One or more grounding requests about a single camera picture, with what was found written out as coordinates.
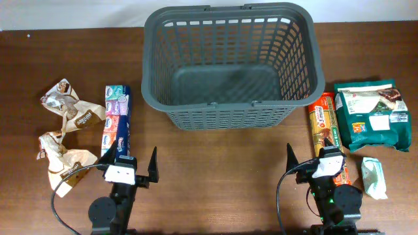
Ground orange spaghetti packet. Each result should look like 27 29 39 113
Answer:
308 92 353 186

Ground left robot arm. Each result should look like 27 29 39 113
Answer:
88 143 159 234

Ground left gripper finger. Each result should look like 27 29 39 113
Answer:
98 141 118 165
148 146 159 183

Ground green food bag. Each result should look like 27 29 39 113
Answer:
334 79 412 152

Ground crumpled brown paper bag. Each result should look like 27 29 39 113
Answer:
37 131 97 190
40 78 106 133

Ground blue tissue multipack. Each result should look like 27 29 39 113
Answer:
101 85 131 157

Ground grey plastic basket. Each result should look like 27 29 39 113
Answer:
141 3 325 130

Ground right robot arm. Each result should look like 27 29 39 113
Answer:
285 139 362 235

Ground small teal wipes packet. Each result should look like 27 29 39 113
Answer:
361 157 388 200

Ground crumpled brown paper bag lower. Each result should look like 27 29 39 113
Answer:
37 131 97 190

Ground crumpled brown paper bag upper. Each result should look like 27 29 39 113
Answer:
40 78 106 133

